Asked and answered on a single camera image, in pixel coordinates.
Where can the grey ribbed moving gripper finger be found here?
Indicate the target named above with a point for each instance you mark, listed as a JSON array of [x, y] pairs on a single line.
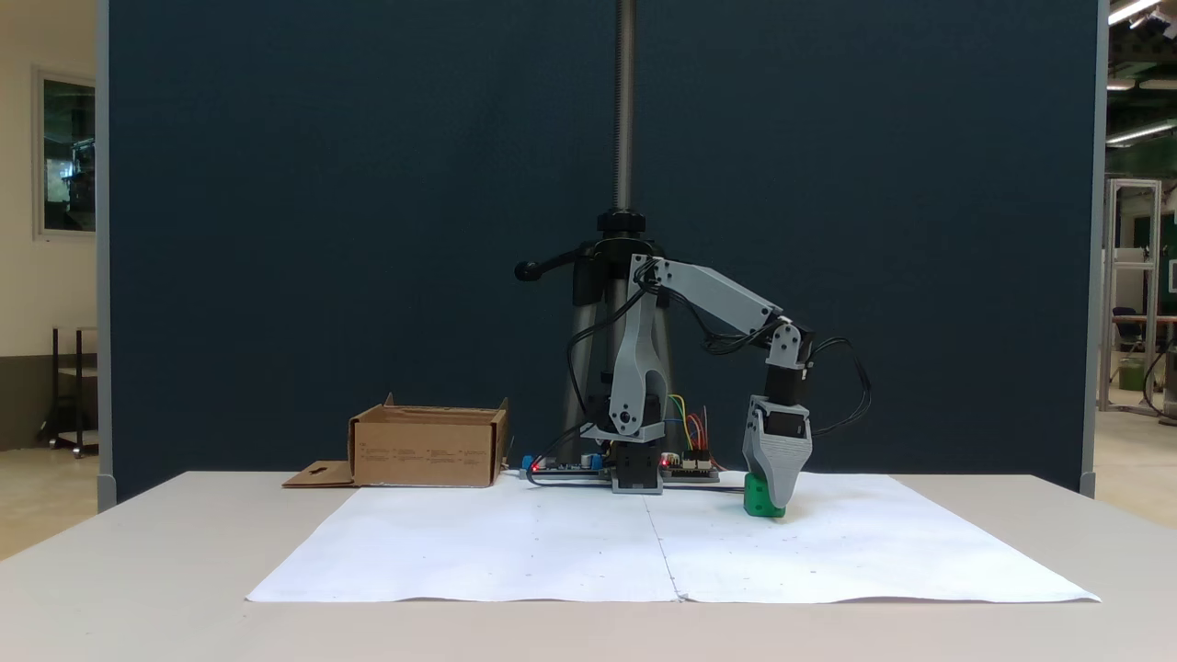
[[780, 464]]

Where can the green die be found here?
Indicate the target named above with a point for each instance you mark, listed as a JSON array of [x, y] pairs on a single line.
[[754, 498]]

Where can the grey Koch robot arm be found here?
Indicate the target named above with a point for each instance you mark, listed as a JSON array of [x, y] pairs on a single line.
[[717, 299]]

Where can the green bin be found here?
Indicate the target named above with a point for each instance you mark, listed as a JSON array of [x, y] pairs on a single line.
[[1131, 375]]

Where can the white paper sheet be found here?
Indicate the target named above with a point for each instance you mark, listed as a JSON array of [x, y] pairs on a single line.
[[497, 542], [874, 542]]

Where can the blue circuit board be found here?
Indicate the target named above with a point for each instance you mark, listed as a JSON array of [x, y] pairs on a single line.
[[561, 466]]

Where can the black office chair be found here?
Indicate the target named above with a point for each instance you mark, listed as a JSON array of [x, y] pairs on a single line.
[[1126, 326]]

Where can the brown cardboard box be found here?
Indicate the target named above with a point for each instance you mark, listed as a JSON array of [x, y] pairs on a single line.
[[423, 450]]

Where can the ceiling light strip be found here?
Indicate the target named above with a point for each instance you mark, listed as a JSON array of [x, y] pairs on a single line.
[[1140, 133], [1136, 9]]

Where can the dark blue partition panel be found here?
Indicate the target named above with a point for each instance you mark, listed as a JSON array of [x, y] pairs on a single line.
[[276, 184]]

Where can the black shelf cart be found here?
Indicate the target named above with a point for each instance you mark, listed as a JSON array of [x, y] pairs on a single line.
[[57, 386]]

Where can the aluminium profile frame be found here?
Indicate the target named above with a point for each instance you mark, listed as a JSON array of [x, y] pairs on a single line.
[[1108, 294]]

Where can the black camera tripod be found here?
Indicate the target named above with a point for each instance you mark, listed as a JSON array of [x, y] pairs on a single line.
[[625, 92]]

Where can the framed wall window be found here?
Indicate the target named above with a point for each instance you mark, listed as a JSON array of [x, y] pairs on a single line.
[[69, 156]]

